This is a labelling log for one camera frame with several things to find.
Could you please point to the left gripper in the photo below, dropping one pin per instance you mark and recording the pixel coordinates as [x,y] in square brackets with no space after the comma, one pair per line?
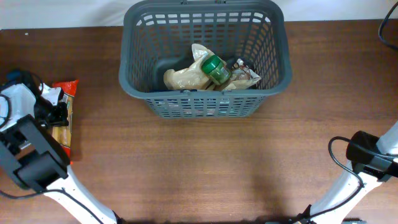
[61,119]

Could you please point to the beige plastic bag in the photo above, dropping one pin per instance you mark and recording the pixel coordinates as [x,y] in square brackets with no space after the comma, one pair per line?
[191,78]

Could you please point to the green lidded jar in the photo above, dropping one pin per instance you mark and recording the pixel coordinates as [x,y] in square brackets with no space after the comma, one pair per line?
[215,69]

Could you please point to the dried mushroom bag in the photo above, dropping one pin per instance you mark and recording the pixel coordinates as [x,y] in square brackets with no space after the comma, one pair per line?
[242,77]

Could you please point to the tissue multipack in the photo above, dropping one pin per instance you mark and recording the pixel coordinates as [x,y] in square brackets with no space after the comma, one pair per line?
[192,104]

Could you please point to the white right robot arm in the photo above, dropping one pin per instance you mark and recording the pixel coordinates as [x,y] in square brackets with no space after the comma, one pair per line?
[372,161]

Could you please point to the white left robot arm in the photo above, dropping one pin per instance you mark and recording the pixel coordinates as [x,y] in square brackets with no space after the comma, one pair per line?
[36,132]

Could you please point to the grey plastic basket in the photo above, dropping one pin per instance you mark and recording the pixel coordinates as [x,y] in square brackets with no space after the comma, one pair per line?
[158,35]

